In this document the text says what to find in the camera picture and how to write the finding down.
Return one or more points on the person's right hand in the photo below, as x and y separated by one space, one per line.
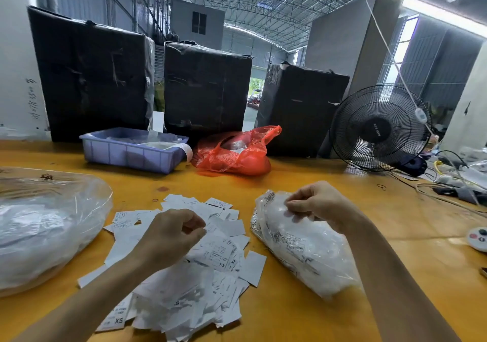
323 201

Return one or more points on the person's left hand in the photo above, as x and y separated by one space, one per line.
167 239

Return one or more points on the clear plastic bag black print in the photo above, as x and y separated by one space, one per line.
300 250

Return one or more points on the pile of white labels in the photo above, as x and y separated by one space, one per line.
190 292

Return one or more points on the large clear bag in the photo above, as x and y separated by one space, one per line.
46 228

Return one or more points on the person's right forearm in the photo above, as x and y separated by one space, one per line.
396 288

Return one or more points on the person's left forearm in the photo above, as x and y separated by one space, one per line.
76 304

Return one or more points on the red plastic bag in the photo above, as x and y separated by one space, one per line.
236 154

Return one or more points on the black table fan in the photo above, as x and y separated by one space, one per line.
377 129

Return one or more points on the large black wrapped bale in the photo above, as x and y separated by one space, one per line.
207 91
303 111
87 75

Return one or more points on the blue plastic bin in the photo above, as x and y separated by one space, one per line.
114 151

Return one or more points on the white round remote control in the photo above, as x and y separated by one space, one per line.
478 239

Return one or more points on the grey cabin with window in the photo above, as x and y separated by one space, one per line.
197 24

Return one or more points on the white pillar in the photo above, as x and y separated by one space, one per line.
19 56

